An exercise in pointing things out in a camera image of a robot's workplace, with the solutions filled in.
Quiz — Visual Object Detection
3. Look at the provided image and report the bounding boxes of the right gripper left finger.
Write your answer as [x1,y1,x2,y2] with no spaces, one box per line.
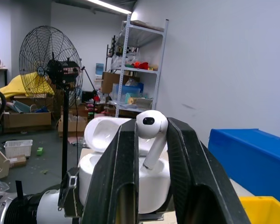
[81,119,140,224]

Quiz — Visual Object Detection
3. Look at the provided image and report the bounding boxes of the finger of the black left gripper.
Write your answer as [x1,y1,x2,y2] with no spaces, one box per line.
[139,186,176,216]

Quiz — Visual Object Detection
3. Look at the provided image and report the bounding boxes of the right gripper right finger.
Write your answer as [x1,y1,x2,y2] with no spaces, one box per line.
[165,117,251,224]

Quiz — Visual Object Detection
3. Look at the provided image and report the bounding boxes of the white earbud charging case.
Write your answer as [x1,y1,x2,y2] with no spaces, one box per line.
[78,116,171,214]

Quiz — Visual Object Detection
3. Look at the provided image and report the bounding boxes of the white earbud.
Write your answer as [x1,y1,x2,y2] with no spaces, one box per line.
[135,109,168,171]

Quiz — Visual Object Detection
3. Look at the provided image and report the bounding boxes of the blue plastic bin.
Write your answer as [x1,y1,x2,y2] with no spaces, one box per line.
[208,128,280,209]

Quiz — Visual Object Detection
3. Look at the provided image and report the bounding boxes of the yellow plastic bin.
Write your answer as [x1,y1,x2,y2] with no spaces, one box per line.
[238,196,280,224]

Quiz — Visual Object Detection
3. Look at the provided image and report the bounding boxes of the flat brown parcel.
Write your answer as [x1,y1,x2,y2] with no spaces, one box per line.
[8,155,27,168]

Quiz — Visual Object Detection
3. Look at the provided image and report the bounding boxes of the small open cardboard box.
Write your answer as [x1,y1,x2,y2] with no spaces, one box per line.
[57,114,88,138]

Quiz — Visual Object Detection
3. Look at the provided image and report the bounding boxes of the white plastic basket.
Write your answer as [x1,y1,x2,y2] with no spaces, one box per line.
[3,139,34,159]

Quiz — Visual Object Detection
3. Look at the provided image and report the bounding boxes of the wide cardboard box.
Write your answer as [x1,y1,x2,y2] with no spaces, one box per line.
[2,111,52,134]

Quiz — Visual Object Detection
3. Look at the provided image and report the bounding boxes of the translucent blue storage box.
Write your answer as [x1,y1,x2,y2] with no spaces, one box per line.
[111,82,145,99]

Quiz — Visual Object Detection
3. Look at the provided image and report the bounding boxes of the black stand with red clamp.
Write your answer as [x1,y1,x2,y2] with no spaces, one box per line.
[81,66,101,105]

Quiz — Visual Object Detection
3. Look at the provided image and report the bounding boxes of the cardboard box on shelf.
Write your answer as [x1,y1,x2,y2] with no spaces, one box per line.
[101,71,140,94]

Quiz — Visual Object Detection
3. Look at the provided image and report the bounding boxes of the yellow foam sheet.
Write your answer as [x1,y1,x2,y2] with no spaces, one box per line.
[0,71,56,99]

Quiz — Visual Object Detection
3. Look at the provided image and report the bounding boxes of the white metal shelf rack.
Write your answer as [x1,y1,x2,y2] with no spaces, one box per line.
[115,13,170,118]

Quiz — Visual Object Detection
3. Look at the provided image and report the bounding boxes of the ceiling strip light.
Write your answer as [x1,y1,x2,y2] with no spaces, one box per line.
[85,0,133,14]

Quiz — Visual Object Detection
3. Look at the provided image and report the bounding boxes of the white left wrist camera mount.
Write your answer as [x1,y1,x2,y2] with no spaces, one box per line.
[35,189,66,224]

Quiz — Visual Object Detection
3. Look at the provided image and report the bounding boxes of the black pedestal fan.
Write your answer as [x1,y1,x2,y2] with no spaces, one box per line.
[18,25,84,181]

